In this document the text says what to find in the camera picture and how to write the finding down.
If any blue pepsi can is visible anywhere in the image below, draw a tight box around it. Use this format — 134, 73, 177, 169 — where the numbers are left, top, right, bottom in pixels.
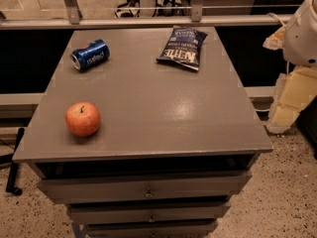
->
70, 39, 110, 71

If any bottom grey drawer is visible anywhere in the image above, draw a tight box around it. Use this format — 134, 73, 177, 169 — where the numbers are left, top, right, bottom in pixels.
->
86, 219, 217, 238

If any red apple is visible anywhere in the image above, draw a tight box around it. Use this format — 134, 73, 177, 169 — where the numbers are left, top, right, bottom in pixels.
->
65, 102, 101, 137

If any top grey drawer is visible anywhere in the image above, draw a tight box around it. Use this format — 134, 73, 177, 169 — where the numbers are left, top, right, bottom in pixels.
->
38, 171, 252, 204

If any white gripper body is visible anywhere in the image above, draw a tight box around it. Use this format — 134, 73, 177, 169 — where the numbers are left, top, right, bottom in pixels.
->
283, 0, 317, 67

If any black stand leg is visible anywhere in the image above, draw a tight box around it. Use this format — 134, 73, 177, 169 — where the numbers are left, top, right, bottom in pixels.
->
6, 128, 25, 196

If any middle grey drawer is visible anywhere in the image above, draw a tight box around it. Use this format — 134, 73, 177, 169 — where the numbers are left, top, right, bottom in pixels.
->
67, 201, 230, 224

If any white cable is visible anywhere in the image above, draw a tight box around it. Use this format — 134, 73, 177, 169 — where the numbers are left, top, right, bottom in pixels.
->
266, 12, 286, 27

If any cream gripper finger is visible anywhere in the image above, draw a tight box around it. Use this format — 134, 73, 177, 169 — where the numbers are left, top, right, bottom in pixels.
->
266, 66, 317, 134
263, 26, 285, 51

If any grey drawer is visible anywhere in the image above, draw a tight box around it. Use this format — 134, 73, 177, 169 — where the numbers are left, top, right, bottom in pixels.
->
86, 219, 217, 238
38, 171, 252, 204
67, 201, 230, 224

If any dark blue kettle chips bag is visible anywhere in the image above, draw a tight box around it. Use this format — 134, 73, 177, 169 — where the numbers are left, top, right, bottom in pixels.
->
157, 26, 208, 71

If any grey metal railing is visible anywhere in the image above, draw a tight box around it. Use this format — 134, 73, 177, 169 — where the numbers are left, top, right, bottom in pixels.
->
0, 0, 303, 30

